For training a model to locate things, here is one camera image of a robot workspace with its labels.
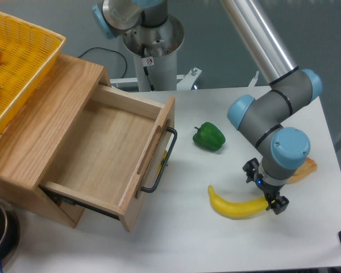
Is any black metal drawer handle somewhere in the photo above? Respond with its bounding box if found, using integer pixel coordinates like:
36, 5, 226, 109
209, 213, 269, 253
140, 127, 178, 193

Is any green bell pepper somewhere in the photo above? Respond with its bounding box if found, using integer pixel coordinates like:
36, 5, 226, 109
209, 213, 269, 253
193, 122, 226, 152

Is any white metal base bracket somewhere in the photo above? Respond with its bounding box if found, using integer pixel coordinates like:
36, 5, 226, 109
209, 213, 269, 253
111, 67, 202, 92

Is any yellow plastic basket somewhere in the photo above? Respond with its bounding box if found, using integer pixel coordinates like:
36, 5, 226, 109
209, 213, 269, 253
0, 12, 66, 135

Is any yellow banana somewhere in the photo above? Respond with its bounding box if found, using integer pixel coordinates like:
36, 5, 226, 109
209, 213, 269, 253
207, 185, 268, 220

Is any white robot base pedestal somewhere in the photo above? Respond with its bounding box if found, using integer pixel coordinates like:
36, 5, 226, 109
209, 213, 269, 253
123, 15, 184, 92

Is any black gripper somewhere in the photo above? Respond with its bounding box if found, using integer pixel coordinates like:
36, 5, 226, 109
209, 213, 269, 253
242, 158, 289, 215

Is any wooden cabinet box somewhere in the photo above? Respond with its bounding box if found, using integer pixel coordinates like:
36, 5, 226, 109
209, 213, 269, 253
0, 54, 110, 228

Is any black cable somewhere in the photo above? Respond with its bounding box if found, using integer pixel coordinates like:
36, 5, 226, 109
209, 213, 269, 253
77, 47, 128, 79

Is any orange bread slice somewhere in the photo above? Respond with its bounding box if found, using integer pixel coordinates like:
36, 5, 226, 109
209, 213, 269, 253
288, 158, 318, 184

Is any dark metal pot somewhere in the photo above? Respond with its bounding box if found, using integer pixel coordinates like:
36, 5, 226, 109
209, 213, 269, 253
0, 201, 20, 272

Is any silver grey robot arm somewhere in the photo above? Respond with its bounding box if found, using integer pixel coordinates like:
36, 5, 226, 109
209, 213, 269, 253
92, 1, 322, 214

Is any open wooden drawer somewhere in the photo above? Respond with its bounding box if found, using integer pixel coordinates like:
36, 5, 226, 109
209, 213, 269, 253
40, 85, 175, 231

